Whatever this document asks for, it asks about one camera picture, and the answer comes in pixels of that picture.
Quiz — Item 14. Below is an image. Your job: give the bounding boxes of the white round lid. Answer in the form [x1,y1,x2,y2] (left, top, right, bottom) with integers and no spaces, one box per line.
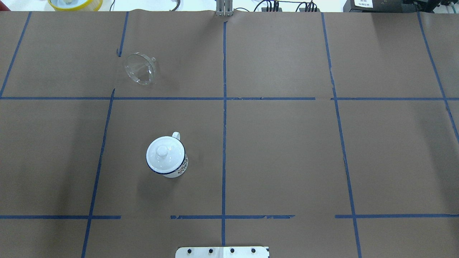
[146,137,185,175]

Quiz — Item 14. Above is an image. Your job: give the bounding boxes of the clear plastic funnel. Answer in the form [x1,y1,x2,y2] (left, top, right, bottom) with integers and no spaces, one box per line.
[124,52,156,85]

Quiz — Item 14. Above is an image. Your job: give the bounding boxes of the white enamel cup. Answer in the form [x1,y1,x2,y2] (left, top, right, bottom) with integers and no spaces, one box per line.
[146,132,189,178]

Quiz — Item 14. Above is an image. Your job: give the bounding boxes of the black label printer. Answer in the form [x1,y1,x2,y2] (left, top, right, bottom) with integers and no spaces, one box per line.
[342,0,407,13]

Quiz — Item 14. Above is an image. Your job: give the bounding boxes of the aluminium frame post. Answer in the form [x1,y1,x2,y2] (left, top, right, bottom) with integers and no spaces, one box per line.
[215,0,234,16]

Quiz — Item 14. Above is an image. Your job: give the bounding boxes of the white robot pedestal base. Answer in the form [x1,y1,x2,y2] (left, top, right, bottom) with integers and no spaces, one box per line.
[175,246,270,258]

